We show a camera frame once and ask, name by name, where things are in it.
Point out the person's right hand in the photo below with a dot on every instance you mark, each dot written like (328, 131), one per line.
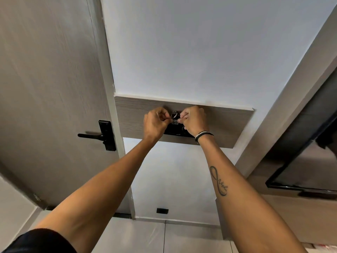
(194, 121)

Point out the person's left hand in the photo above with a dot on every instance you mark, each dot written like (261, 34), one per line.
(155, 125)

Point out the person's right forearm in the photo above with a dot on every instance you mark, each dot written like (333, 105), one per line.
(242, 202)

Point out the person's left forearm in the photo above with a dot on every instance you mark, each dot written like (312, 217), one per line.
(105, 187)

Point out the small black device with label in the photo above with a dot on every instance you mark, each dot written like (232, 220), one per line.
(176, 131)

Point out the black and white wristband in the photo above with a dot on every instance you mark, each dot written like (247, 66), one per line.
(203, 134)

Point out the grey wooden door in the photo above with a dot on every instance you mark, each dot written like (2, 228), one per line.
(52, 76)

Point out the black flat screen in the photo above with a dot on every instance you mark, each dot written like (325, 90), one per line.
(310, 155)

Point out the black shirt sleeve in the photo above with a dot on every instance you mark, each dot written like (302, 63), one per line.
(39, 242)

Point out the grey door frame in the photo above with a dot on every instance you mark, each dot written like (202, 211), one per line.
(105, 63)

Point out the black wall socket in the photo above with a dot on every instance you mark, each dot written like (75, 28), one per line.
(162, 211)

